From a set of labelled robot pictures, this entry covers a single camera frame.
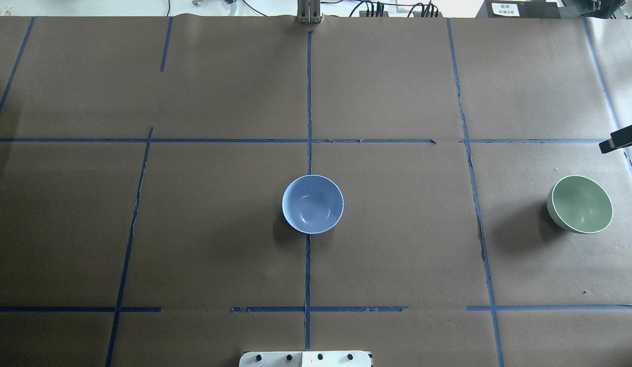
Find green bowl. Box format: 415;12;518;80
546;175;614;234

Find blue bowl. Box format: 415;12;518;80
281;174;346;235

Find black power box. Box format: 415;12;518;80
475;1;561;19

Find orange black cable connectors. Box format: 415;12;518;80
349;1;443;18

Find aluminium frame post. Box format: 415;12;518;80
297;0;323;24

